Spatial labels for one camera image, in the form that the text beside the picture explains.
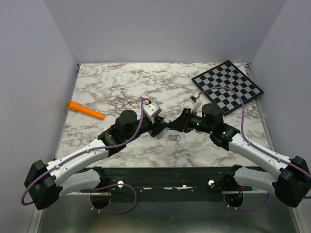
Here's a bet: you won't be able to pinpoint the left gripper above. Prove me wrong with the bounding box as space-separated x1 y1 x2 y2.
124 115 170 141

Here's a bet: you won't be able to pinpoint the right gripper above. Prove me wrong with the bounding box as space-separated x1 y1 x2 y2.
169 107 213 134

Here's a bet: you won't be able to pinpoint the silver staple strips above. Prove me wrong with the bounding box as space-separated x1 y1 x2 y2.
168 134 180 142

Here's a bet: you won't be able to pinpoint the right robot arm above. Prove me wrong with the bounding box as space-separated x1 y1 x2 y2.
169 104 311 208

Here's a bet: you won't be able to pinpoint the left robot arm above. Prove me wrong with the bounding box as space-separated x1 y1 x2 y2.
21 110 169 210

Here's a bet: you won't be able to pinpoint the orange marker pen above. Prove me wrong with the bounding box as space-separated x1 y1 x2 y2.
66 101 105 120

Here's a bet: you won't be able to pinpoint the black grey checkerboard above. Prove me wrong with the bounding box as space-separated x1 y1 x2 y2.
191 60 264 116

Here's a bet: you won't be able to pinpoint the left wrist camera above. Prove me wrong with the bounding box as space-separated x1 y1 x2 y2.
143 99 162 123

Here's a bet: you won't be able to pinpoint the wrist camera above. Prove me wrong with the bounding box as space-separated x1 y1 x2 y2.
190 94 202 113
143 99 162 123

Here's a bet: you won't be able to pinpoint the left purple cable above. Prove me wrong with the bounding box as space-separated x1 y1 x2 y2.
20 97 151 214

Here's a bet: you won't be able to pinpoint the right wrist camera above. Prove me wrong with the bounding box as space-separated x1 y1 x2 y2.
190 94 202 113

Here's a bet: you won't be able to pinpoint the aluminium rail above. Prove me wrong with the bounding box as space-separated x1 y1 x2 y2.
38 172 297 195

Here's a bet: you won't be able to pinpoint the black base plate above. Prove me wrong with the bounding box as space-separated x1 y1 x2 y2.
50 166 285 203

